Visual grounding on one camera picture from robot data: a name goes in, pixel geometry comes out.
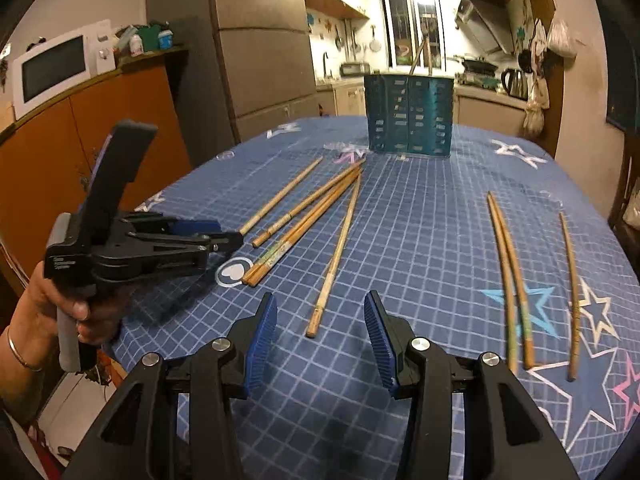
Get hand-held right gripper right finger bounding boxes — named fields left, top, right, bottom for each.
left=363, top=290, right=583, bottom=480

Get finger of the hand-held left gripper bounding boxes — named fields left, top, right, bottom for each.
left=127, top=230, right=246, bottom=261
left=122, top=212, right=222, bottom=237

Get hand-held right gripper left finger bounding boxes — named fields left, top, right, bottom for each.
left=60, top=291, right=279, bottom=480

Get teal perforated chopstick holder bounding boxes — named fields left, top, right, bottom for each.
left=363, top=72, right=455, bottom=158

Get person's left forearm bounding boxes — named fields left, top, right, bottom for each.
left=0, top=327, right=58, bottom=426

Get person's left hand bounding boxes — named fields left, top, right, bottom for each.
left=9, top=261, right=124, bottom=368

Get gold bangle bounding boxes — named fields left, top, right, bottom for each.
left=6, top=326, right=45, bottom=372

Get blue star printed tablecloth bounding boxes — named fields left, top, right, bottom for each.
left=107, top=116, right=640, bottom=480

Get tall metallic refrigerator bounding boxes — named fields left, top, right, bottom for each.
left=145, top=0, right=321, bottom=168

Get white microwave oven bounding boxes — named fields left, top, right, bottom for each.
left=11, top=19, right=117, bottom=121

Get green box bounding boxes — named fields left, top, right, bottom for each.
left=135, top=24, right=163, bottom=53

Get barred kitchen window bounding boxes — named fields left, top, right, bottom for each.
left=377, top=0, right=447, bottom=70

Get beige hanging mesh bags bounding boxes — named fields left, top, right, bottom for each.
left=522, top=76, right=549, bottom=137

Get white tote bag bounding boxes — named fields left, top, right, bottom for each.
left=621, top=200, right=640, bottom=238

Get gas stove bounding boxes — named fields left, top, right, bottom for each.
left=456, top=72, right=501, bottom=87

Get dark wooden chair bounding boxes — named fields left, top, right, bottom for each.
left=606, top=152, right=640, bottom=266

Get steel electric kettle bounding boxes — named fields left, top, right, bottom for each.
left=501, top=66, right=530, bottom=100

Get black wok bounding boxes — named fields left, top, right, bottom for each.
left=459, top=54, right=501, bottom=73

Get steel range hood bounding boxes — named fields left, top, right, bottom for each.
left=454, top=0, right=516, bottom=56

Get white hanging cloth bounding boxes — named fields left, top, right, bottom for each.
left=530, top=19, right=549, bottom=57

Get dark room window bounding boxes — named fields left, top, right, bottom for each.
left=597, top=0, right=640, bottom=128

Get white hanging plastic bag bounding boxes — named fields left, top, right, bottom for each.
left=546, top=19, right=577, bottom=57

